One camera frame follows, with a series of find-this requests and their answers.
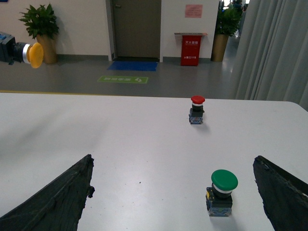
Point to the green push button switch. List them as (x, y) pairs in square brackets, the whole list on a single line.
[(218, 197)]

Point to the right potted plant gold pot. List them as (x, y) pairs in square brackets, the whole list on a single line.
[(227, 24)]

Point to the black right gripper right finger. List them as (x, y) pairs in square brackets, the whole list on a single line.
[(284, 196)]

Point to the blue floor mat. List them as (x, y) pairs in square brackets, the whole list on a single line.
[(133, 66)]

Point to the grey curtain right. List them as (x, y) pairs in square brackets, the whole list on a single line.
[(272, 57)]

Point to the grey door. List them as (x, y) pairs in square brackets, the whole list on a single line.
[(137, 25)]

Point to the green floor sign sticker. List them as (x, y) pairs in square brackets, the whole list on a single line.
[(123, 79)]

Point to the left potted plant gold pot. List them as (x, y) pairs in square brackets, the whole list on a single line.
[(41, 24)]

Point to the pink wall notice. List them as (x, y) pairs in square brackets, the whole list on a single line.
[(193, 10)]

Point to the red push button switch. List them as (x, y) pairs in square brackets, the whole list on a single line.
[(197, 110)]

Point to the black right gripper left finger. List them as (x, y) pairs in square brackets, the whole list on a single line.
[(56, 207)]

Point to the yellow push button switch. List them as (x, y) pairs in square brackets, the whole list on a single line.
[(12, 51)]

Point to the potted plant gold pot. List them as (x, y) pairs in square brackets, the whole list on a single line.
[(227, 24), (41, 24)]

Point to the red fire extinguisher box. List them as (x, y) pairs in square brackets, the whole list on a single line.
[(190, 48)]

